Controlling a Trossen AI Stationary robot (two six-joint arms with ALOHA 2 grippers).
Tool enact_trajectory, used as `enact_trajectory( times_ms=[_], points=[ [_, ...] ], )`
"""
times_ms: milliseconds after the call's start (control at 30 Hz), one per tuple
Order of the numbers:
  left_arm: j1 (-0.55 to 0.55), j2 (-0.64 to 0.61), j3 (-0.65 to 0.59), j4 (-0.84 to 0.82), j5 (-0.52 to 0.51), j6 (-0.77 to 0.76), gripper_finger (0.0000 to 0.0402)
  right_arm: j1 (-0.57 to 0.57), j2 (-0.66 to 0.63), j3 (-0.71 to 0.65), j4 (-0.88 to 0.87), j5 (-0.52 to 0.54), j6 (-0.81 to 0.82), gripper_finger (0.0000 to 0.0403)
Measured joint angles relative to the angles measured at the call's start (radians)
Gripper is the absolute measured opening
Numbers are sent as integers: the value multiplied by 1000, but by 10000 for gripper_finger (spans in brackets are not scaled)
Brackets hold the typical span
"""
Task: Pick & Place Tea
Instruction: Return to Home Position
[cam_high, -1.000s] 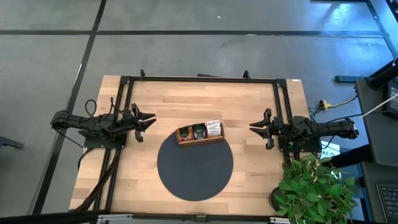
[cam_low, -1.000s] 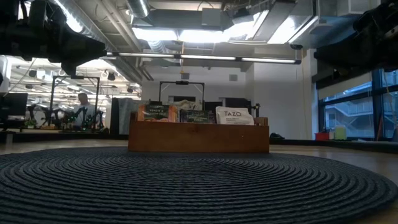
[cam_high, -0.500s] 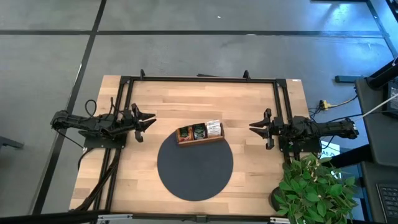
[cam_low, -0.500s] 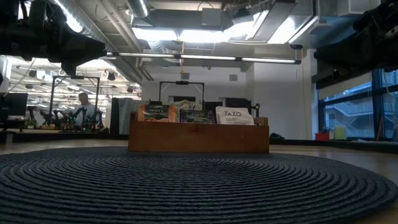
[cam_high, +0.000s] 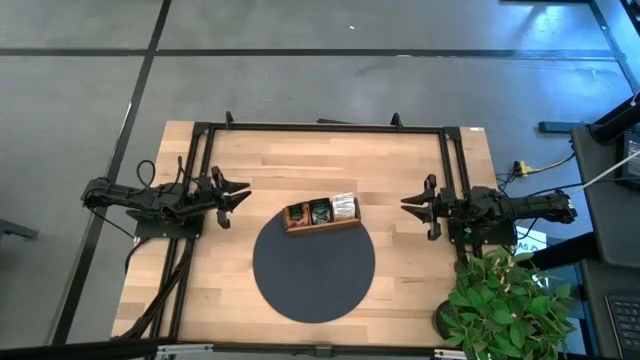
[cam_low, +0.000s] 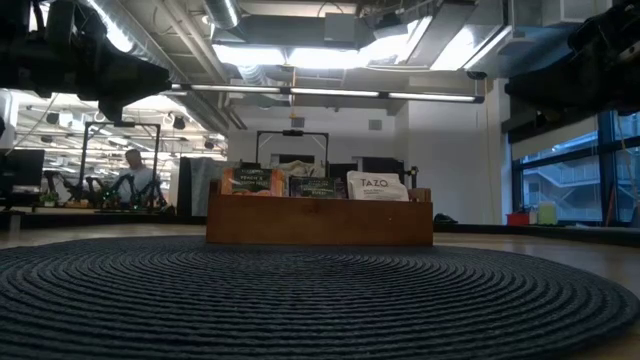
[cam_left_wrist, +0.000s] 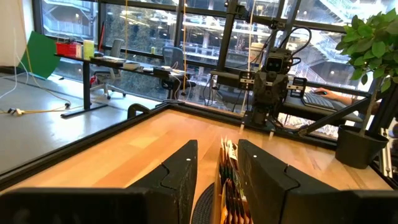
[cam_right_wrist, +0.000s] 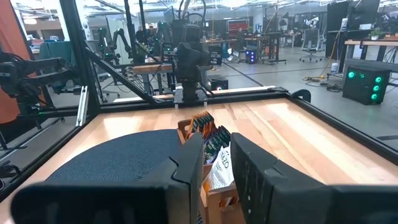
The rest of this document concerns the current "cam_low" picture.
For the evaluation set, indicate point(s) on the red box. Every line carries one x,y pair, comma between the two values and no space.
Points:
517,219

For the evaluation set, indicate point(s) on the rectangular metal air duct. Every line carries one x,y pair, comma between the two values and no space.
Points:
440,35

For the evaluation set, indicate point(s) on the grey cloth cover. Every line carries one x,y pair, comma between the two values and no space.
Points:
207,185

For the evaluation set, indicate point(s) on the long ceiling light fixture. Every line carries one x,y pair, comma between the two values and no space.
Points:
330,92

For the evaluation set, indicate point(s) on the round dark woven placemat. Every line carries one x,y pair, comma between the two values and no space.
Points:
320,305

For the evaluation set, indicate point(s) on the dome security camera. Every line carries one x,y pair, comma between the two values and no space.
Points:
476,75

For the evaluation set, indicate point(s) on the orange peach tea packet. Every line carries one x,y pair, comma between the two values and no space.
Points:
252,181

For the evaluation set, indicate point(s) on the green container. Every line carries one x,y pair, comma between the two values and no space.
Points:
547,214

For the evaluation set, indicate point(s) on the grey ceiling box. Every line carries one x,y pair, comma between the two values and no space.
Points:
340,27

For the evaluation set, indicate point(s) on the dark blackberry tea packet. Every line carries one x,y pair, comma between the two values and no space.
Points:
312,187

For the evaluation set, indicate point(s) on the black monitor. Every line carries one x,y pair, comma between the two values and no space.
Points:
22,167
337,170
250,164
382,164

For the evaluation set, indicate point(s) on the white cloth cover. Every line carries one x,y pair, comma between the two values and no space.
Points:
300,167

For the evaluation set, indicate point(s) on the background robot arms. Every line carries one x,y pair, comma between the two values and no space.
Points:
90,192

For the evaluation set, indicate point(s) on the wooden tea organizer box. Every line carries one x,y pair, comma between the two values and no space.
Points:
320,220

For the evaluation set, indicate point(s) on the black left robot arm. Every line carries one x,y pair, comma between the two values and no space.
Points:
15,15

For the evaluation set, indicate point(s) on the black robot station frame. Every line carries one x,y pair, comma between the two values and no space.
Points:
292,133
124,124

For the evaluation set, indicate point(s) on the black hanging spotlight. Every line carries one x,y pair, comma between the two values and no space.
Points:
52,118
179,123
209,144

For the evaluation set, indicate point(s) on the person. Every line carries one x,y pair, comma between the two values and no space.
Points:
135,172

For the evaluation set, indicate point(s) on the white Tazo tea packet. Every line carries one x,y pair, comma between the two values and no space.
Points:
375,186

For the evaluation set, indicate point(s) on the small black object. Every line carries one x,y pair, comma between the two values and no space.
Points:
445,219

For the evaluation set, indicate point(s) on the window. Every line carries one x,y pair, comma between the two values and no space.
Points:
560,185

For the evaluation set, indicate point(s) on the silver spiral air duct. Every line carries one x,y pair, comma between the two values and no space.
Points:
145,45

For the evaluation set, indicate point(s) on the short round silver duct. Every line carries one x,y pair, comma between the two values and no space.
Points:
222,12

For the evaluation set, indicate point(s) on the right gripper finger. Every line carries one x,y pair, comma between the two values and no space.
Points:
542,92

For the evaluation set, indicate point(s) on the small potted plant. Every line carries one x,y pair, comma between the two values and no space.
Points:
49,199

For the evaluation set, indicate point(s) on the grey wall vent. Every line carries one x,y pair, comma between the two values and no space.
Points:
375,124
298,122

